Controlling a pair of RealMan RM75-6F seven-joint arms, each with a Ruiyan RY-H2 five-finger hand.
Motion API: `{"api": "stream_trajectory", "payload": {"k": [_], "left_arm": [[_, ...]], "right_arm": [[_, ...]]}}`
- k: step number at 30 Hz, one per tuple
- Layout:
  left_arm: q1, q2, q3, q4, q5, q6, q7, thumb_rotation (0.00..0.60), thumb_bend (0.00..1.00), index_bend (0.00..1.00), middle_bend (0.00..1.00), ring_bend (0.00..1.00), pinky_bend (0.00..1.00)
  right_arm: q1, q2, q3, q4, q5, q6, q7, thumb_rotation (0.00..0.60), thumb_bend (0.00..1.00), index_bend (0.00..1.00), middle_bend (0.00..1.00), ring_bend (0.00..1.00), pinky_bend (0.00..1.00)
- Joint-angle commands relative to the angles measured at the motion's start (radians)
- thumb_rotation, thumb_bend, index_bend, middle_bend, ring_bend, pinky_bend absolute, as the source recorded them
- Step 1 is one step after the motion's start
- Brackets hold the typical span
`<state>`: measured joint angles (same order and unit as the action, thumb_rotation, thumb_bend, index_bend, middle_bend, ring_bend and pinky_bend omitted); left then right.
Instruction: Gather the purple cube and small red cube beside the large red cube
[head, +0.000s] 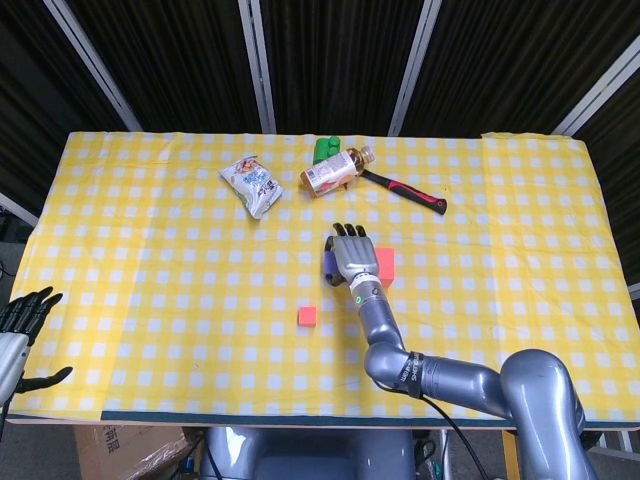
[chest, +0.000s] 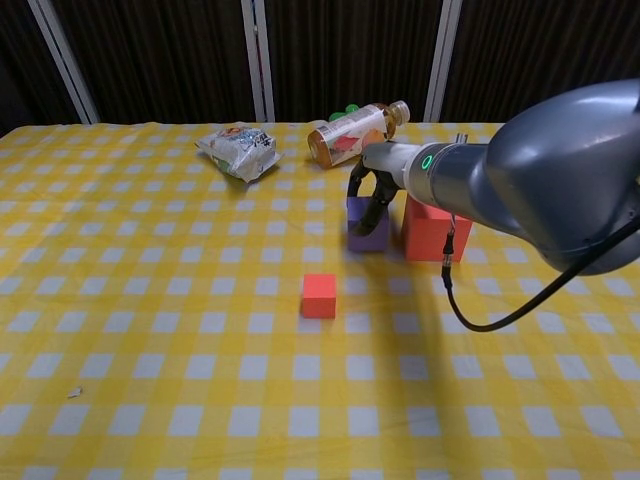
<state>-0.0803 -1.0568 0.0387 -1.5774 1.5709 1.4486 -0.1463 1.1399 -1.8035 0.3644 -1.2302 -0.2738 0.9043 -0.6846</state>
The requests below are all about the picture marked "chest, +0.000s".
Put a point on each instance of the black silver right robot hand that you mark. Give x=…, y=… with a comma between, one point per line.
x=387, y=160

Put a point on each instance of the purple foam cube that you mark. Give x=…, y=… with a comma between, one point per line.
x=370, y=241

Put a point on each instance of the small red foam cube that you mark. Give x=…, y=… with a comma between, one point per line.
x=319, y=297

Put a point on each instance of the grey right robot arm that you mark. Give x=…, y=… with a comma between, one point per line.
x=525, y=165

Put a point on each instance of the plastic tea bottle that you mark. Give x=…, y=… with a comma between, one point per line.
x=345, y=137

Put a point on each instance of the green toy block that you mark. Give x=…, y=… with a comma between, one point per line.
x=342, y=114

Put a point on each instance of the large red block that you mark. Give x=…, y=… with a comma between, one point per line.
x=425, y=235

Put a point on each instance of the white snack bag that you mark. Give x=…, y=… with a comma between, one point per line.
x=240, y=150

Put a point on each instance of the yellow white checkered tablecloth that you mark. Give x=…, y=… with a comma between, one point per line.
x=175, y=300

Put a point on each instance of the small paper scrap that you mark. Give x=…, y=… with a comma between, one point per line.
x=76, y=392

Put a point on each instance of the white frame post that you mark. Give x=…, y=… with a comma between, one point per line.
x=259, y=60
x=62, y=60
x=442, y=60

